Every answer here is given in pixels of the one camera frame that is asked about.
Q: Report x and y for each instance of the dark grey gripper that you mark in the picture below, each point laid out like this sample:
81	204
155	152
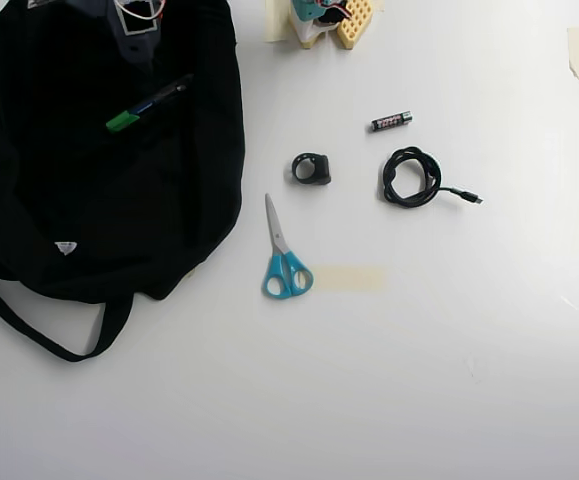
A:
145	50

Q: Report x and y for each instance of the green capped black marker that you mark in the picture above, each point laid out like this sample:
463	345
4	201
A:
144	107

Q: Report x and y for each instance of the black fabric bag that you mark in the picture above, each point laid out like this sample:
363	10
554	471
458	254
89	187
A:
104	200

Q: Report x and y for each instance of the yellow perforated base block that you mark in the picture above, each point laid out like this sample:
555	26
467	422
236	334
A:
354	22

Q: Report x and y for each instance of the black AAA battery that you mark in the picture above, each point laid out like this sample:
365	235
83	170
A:
391	122

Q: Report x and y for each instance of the wide beige masking tape strip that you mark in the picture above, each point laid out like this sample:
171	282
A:
351	278

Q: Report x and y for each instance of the teal robot base bracket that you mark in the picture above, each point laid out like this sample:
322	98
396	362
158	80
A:
304	7

